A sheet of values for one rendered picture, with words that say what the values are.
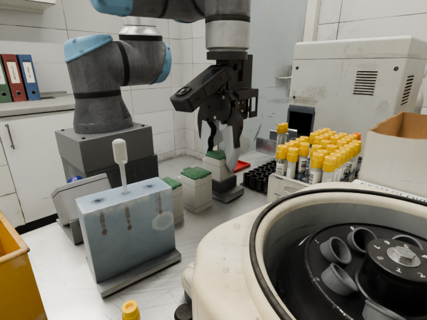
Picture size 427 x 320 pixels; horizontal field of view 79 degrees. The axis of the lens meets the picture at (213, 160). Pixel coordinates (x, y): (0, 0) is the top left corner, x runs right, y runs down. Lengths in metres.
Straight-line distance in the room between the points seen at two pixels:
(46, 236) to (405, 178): 0.53
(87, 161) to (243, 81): 0.40
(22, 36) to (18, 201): 1.26
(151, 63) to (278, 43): 1.68
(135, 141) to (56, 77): 1.99
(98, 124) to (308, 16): 1.83
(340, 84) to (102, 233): 0.65
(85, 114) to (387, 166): 0.65
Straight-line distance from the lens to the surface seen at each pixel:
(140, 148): 0.72
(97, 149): 0.67
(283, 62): 2.29
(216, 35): 0.45
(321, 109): 0.78
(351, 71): 0.76
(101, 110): 0.71
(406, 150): 0.44
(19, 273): 0.28
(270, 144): 0.67
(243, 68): 0.49
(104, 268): 0.34
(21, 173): 2.06
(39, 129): 2.01
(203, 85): 0.42
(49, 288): 0.38
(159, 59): 0.77
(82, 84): 0.72
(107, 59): 0.72
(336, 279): 0.20
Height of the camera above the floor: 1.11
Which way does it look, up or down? 20 degrees down
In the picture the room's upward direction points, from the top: straight up
